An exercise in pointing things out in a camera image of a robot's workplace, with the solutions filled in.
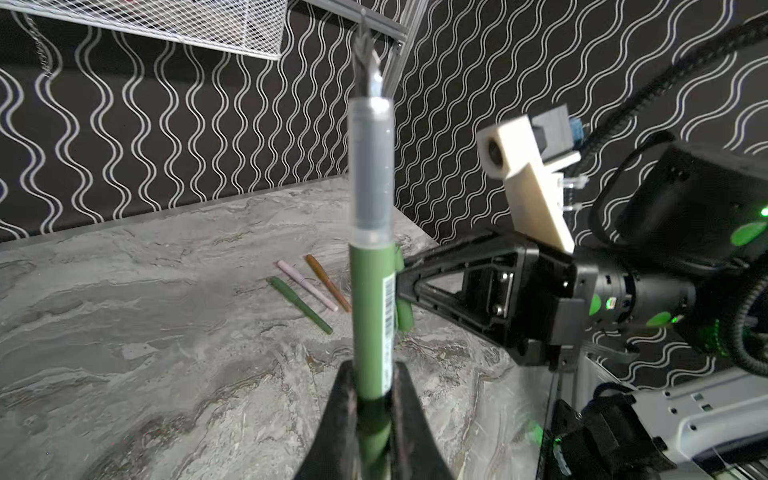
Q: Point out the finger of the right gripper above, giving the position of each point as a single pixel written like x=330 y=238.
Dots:
x=482 y=308
x=478 y=250

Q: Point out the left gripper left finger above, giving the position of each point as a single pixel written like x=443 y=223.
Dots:
x=334 y=453

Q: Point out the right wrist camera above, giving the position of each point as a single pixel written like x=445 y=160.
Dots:
x=528 y=155

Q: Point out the dark green pen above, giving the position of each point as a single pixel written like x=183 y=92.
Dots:
x=292 y=297
x=370 y=125

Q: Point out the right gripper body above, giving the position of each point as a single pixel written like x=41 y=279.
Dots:
x=550 y=300

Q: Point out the orange pen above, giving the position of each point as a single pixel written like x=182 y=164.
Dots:
x=324 y=277

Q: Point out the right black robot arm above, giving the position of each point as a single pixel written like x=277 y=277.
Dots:
x=691 y=256

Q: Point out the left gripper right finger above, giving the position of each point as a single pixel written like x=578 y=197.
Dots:
x=414 y=452

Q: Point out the white wire mesh basket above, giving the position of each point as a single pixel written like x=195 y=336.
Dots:
x=246 y=27

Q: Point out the pink pen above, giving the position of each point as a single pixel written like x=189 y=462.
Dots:
x=300 y=279

